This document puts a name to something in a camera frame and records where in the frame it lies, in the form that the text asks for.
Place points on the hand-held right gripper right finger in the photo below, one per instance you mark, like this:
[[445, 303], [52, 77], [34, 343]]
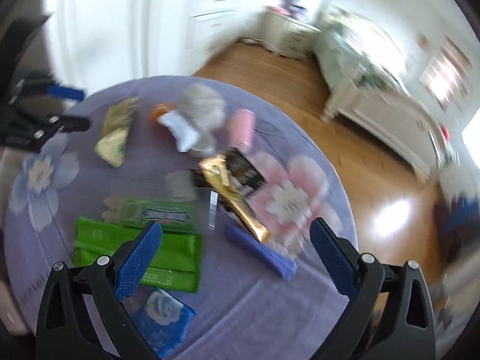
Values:
[[333, 258]]

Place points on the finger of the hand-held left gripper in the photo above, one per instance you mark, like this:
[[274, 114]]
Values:
[[65, 92], [71, 123]]

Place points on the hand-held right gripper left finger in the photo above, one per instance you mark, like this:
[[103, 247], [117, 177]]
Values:
[[138, 258]]

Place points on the green wet wipes packet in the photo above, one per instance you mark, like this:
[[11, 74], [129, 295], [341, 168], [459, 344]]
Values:
[[176, 255]]

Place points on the yellow green packet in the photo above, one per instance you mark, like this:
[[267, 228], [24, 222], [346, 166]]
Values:
[[114, 135]]

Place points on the green striped wrapper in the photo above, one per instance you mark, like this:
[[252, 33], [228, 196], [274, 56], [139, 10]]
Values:
[[150, 213]]

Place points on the blue flower tissue packet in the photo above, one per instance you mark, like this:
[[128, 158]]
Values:
[[165, 315]]

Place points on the periwinkle blue packet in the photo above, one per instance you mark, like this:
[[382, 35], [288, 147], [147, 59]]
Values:
[[258, 249]]

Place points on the orange wrapper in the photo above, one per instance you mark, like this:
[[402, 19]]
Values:
[[157, 114]]

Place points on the clear plastic strip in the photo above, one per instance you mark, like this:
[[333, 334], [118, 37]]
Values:
[[212, 210]]

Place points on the gold foil packet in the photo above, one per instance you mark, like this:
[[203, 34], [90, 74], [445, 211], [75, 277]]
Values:
[[240, 206]]

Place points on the white tissue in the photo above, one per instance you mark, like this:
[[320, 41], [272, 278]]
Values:
[[180, 127]]

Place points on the black printed packet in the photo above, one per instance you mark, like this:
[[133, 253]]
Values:
[[243, 168]]

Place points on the grey paper ball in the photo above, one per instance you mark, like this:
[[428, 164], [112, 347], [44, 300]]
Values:
[[204, 101]]

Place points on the purple floral tablecloth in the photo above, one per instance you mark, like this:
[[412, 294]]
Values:
[[240, 307]]

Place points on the white wardrobe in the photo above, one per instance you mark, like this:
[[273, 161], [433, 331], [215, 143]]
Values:
[[150, 26]]

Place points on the dark maroon stool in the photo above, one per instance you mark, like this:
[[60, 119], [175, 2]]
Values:
[[444, 228]]

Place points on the blue cloth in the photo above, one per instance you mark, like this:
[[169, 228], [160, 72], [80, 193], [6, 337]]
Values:
[[463, 210]]

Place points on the white bed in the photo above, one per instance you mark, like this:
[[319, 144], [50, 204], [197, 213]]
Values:
[[375, 112]]

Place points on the red cushion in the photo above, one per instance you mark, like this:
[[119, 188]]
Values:
[[444, 132]]

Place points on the window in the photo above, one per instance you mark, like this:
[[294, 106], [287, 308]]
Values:
[[446, 71]]

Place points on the white nightstand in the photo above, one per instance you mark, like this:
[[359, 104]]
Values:
[[288, 33]]

